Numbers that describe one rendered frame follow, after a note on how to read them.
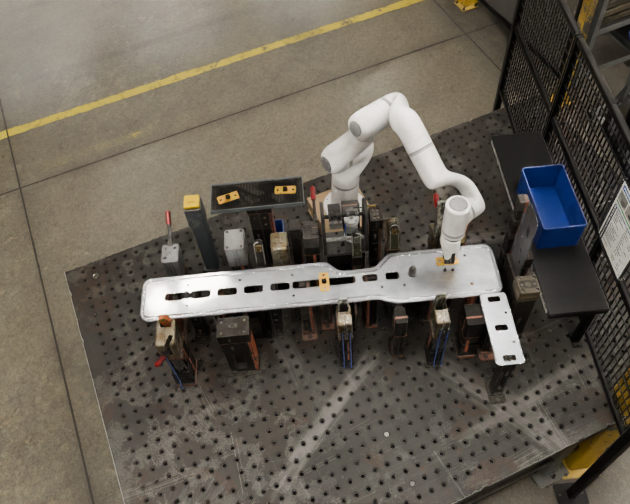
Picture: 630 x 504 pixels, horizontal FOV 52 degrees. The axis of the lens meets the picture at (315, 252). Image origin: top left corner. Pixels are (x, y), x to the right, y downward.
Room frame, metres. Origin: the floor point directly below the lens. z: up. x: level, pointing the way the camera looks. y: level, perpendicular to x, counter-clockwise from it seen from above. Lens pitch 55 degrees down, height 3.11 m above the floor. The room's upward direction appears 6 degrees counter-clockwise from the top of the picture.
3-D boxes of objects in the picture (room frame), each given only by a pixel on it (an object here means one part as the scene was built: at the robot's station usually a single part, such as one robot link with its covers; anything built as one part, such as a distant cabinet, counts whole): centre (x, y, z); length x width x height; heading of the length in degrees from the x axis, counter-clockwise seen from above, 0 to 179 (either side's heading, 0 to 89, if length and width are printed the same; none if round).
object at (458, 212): (1.32, -0.49, 1.34); 0.09 x 0.08 x 0.13; 121
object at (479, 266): (1.31, 0.00, 1.00); 1.38 x 0.22 x 0.02; 90
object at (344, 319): (1.14, -0.08, 0.87); 0.12 x 0.09 x 0.35; 0
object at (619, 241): (1.21, -1.04, 1.30); 0.23 x 0.02 x 0.31; 0
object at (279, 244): (1.48, 0.14, 0.89); 0.13 x 0.11 x 0.38; 0
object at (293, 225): (1.53, 0.07, 0.90); 0.05 x 0.05 x 0.40; 0
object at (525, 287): (1.18, -0.76, 0.88); 0.08 x 0.08 x 0.36; 0
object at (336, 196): (1.84, -0.16, 0.88); 0.19 x 0.19 x 0.18
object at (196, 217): (1.66, 0.46, 0.92); 0.08 x 0.08 x 0.44; 0
